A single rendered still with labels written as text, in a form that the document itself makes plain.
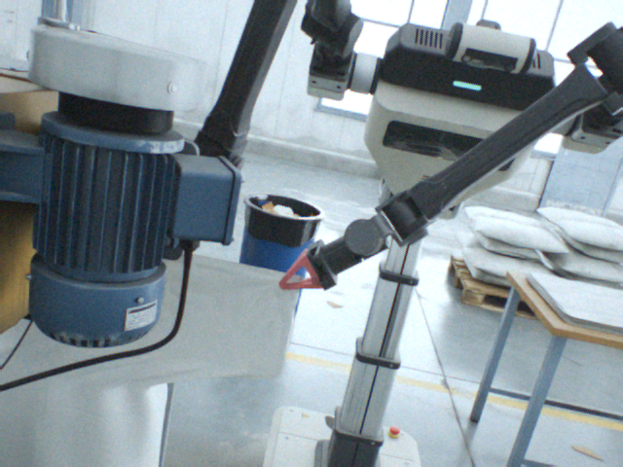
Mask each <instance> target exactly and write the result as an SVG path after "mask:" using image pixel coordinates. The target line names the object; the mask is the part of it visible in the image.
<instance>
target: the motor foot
mask: <svg viewBox="0 0 623 467"><path fill-rule="evenodd" d="M51 153H52V150H50V153H49V154H47V155H46V166H45V181H44V195H43V201H44V202H45V203H46V204H48V195H49V181H50V167H51ZM43 156H44V147H39V144H38V136H34V134H31V133H27V132H22V131H18V130H16V115H15V114H14V113H10V112H0V199H1V200H10V201H19V202H29V203H39V204H40V199H41V185H42V170H43Z"/></svg>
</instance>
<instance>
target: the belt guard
mask: <svg viewBox="0 0 623 467"><path fill-rule="evenodd" d="M80 31H84V32H88V30H85V28H79V32H77V31H73V30H71V29H66V28H60V27H50V26H49V25H46V24H40V25H37V26H34V27H31V28H30V36H29V49H28V52H26V58H27V61H28V71H27V79H28V80H30V81H32V82H33V83H36V85H38V86H41V87H45V88H49V89H52V90H60V91H63V92H68V93H72V94H77V95H82V97H85V98H91V99H96V100H101V101H108V102H113V103H119V104H126V105H132V106H139V107H147V108H150V109H155V110H165V111H177V112H199V111H201V110H202V104H203V98H204V91H205V83H206V76H207V68H208V64H207V63H206V62H205V61H202V60H198V59H194V58H190V57H187V56H184V55H180V54H176V53H172V52H169V51H165V50H160V49H156V48H153V47H149V46H144V45H140V44H137V43H133V42H132V41H130V40H126V39H122V38H118V37H114V36H110V35H106V34H102V33H98V32H97V34H99V35H104V36H109V37H113V38H116V39H111V38H106V37H101V36H95V35H91V34H86V33H84V32H80ZM117 39H118V40H117Z"/></svg>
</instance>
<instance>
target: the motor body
mask: <svg viewBox="0 0 623 467"><path fill-rule="evenodd" d="M41 122H42V130H39V134H38V144H39V147H44V156H43V170H42V185H41V199H40V204H39V203H34V212H33V228H32V242H31V243H32V249H34V250H36V253H35V254H34V255H33V256H32V258H31V260H30V273H28V274H27V275H26V276H25V278H26V279H27V280H29V313H30V316H31V319H32V321H33V322H34V324H35V325H36V327H37V328H38V329H40V331H41V332H42V333H44V334H45V335H46V336H48V337H50V339H51V340H53V341H58V342H60V343H63V344H67V345H72V346H77V347H83V348H107V347H115V346H122V345H126V344H130V343H132V342H133V341H137V340H139V339H141V338H143V337H144V336H145V335H147V334H148V332H149V331H150V330H151V329H152V328H153V327H155V326H156V324H157V322H158V320H159V318H160V315H161V310H162V303H163V297H164V291H165V279H166V273H167V270H166V266H165V263H164V262H163V253H164V246H165V231H166V223H167V215H168V209H169V201H170V200H171V193H172V186H173V178H174V170H175V163H176V157H175V156H174V155H173V153H177V152H180V151H182V150H183V147H184V136H183V135H182V134H180V133H179V132H177V131H175V130H171V129H170V130H169V131H167V132H141V131H130V130H122V129H120V128H115V127H110V126H99V125H94V124H90V123H85V122H81V121H77V120H74V119H70V118H67V117H65V115H63V114H61V113H60V111H51V112H47V113H44V114H43V116H41ZM50 150H52V153H51V167H50V181H49V195H48V204H46V203H45V202H44V201H43V195H44V181H45V166H46V155H47V154H49V153H50Z"/></svg>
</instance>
